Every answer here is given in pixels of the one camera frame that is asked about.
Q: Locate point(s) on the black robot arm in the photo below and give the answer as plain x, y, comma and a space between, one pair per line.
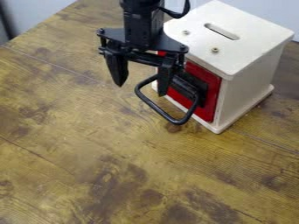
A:
151, 4

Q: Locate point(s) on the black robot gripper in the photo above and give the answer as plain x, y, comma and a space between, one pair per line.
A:
129, 43

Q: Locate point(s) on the white wooden cabinet box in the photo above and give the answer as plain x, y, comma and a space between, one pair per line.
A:
236, 49

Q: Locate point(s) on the red wooden drawer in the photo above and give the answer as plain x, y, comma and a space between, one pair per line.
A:
194, 89

